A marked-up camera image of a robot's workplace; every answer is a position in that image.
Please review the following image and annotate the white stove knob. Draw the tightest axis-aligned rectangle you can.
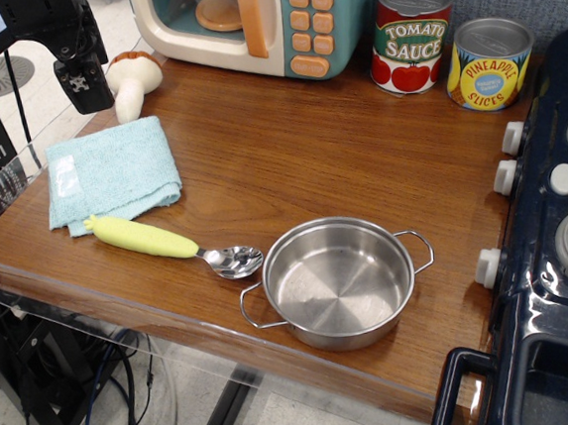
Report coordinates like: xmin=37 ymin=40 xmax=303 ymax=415
xmin=502 ymin=121 xmax=525 ymax=157
xmin=493 ymin=159 xmax=517 ymax=196
xmin=475 ymin=248 xmax=502 ymax=289

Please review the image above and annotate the stainless steel pot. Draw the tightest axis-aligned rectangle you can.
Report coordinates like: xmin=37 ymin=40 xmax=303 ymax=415
xmin=258 ymin=216 xmax=424 ymax=352

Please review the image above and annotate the black cable under table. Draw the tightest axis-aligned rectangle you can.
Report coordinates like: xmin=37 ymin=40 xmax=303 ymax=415
xmin=65 ymin=333 xmax=161 ymax=425

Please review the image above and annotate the white stove knob bottom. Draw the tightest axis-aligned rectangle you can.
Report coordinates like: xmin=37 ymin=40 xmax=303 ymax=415
xmin=475 ymin=248 xmax=502 ymax=289

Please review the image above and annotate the spoon with yellow-green handle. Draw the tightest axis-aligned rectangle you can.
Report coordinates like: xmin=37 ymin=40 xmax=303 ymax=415
xmin=84 ymin=215 xmax=264 ymax=279

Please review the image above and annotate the white stove knob middle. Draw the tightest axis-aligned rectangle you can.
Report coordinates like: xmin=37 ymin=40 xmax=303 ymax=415
xmin=493 ymin=159 xmax=517 ymax=196

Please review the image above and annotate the light blue folded towel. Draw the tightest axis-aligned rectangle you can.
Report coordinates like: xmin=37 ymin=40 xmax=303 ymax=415
xmin=46 ymin=116 xmax=182 ymax=238

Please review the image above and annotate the tomato sauce can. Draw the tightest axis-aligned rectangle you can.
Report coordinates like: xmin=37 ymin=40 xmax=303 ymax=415
xmin=371 ymin=0 xmax=453 ymax=95

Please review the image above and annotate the blue cable under table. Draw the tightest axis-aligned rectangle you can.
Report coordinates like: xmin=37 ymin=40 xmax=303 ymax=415
xmin=73 ymin=329 xmax=141 ymax=425

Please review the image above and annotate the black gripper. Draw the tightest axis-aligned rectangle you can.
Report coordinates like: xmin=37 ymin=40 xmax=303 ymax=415
xmin=0 ymin=0 xmax=114 ymax=115

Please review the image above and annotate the white stove knob top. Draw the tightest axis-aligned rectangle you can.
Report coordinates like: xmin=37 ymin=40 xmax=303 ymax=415
xmin=502 ymin=121 xmax=525 ymax=157

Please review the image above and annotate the toy mushroom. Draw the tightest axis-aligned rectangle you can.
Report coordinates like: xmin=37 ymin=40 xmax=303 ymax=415
xmin=106 ymin=51 xmax=163 ymax=124

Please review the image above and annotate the dark blue toy stove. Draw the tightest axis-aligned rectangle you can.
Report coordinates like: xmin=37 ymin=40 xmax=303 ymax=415
xmin=431 ymin=30 xmax=568 ymax=425

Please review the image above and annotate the toy microwave oven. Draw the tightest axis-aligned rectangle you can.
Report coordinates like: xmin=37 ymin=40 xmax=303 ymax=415
xmin=130 ymin=0 xmax=373 ymax=80

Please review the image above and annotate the pineapple slices can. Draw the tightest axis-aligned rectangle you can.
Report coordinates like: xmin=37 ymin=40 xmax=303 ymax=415
xmin=447 ymin=17 xmax=534 ymax=112

